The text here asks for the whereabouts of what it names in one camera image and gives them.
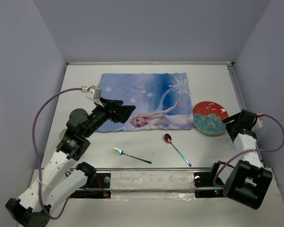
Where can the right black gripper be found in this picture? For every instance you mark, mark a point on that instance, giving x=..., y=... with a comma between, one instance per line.
x=234, y=117

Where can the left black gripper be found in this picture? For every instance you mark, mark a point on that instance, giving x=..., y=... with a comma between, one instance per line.
x=121, y=113

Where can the red and blue plate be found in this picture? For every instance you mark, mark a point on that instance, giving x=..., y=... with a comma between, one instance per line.
x=208, y=117

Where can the blue princess print cloth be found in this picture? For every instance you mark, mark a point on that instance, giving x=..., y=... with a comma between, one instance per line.
x=162, y=101

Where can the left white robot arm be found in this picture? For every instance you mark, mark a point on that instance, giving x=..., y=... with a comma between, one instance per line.
x=64, y=174

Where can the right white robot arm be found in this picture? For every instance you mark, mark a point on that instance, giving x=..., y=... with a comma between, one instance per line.
x=249, y=181

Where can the iridescent fork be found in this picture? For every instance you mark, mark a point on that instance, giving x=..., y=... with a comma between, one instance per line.
x=122, y=153

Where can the iridescent spoon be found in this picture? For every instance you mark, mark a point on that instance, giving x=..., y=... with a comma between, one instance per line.
x=168, y=139

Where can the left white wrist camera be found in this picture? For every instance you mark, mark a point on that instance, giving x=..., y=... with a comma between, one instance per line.
x=93, y=93

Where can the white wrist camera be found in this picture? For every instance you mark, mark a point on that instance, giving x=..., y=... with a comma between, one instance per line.
x=93, y=93
x=259, y=122

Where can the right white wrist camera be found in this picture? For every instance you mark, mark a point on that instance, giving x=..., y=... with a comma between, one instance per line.
x=259, y=122

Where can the white cup yellow handle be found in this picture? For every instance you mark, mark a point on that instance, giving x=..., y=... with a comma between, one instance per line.
x=62, y=133

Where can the silver front table rail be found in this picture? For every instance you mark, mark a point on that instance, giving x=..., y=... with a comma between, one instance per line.
x=198, y=169

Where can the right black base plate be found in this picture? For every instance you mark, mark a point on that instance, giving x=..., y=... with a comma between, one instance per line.
x=204, y=187

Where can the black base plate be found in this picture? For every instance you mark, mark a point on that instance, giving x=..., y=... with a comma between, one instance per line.
x=99, y=188
x=204, y=187

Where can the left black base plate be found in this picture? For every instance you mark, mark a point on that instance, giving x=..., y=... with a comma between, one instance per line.
x=99, y=188

